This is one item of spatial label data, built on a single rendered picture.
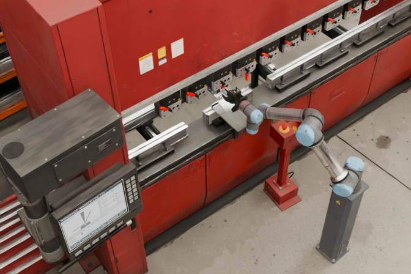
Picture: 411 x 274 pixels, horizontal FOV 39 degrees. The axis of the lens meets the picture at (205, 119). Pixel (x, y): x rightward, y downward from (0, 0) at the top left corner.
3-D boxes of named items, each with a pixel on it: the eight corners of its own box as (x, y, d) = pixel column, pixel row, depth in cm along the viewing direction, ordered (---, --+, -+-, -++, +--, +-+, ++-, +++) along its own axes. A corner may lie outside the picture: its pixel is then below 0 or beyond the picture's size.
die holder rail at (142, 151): (124, 172, 370) (122, 162, 363) (119, 166, 373) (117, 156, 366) (188, 136, 390) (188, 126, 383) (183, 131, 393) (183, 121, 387)
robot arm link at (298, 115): (328, 103, 345) (258, 99, 375) (320, 115, 338) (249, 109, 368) (332, 119, 351) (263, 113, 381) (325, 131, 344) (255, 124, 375)
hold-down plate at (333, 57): (320, 69, 434) (320, 66, 432) (314, 65, 437) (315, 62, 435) (348, 52, 446) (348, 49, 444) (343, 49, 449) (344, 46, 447)
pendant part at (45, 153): (60, 282, 294) (18, 178, 232) (35, 251, 306) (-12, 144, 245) (140, 224, 316) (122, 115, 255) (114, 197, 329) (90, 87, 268)
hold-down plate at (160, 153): (136, 174, 369) (135, 171, 367) (131, 169, 372) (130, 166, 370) (175, 151, 381) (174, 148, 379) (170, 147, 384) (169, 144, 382)
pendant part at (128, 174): (71, 262, 286) (56, 220, 260) (57, 246, 292) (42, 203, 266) (144, 210, 306) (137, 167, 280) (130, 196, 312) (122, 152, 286)
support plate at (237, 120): (237, 132, 376) (237, 131, 376) (212, 109, 391) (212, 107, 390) (259, 120, 384) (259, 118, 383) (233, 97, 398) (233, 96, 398)
